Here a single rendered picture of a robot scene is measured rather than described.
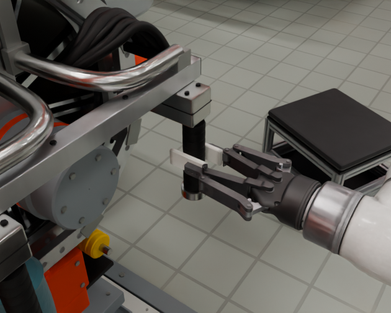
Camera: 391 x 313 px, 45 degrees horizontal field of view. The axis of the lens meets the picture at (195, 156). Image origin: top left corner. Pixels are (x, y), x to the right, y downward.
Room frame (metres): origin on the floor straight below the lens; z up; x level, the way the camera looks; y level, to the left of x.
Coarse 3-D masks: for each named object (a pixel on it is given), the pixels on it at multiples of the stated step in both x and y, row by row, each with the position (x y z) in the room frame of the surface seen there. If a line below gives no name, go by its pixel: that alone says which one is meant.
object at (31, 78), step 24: (24, 0) 0.82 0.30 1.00; (24, 24) 0.90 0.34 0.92; (48, 24) 0.84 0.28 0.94; (72, 24) 0.79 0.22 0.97; (48, 48) 0.78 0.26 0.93; (48, 96) 0.88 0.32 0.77; (72, 96) 0.79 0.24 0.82; (96, 96) 0.81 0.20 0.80; (72, 120) 0.82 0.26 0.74; (24, 216) 0.65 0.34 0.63
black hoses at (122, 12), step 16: (96, 16) 0.65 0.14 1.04; (112, 16) 0.63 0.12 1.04; (128, 16) 0.64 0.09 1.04; (80, 32) 0.63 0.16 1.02; (96, 32) 0.61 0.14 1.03; (112, 32) 0.61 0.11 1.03; (128, 32) 0.60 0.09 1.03; (144, 32) 0.64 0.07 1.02; (160, 32) 0.65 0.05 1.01; (80, 48) 0.60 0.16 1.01; (96, 48) 0.60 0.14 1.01; (112, 48) 0.59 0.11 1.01; (128, 48) 0.69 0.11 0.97; (144, 48) 0.67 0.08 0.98; (160, 48) 0.66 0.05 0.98; (80, 64) 0.59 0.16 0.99
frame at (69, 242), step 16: (48, 0) 0.71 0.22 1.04; (64, 0) 0.68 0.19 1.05; (80, 0) 0.71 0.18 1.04; (96, 0) 0.73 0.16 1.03; (80, 16) 0.71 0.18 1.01; (112, 64) 0.80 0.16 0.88; (128, 64) 0.78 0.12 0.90; (112, 96) 0.79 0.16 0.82; (128, 128) 0.76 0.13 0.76; (112, 144) 0.78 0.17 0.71; (128, 144) 0.75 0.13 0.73; (48, 224) 0.64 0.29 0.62; (96, 224) 0.66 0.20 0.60; (32, 240) 0.60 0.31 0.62; (48, 240) 0.62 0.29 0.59; (64, 240) 0.60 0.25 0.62; (80, 240) 0.63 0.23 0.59; (48, 256) 0.56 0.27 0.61
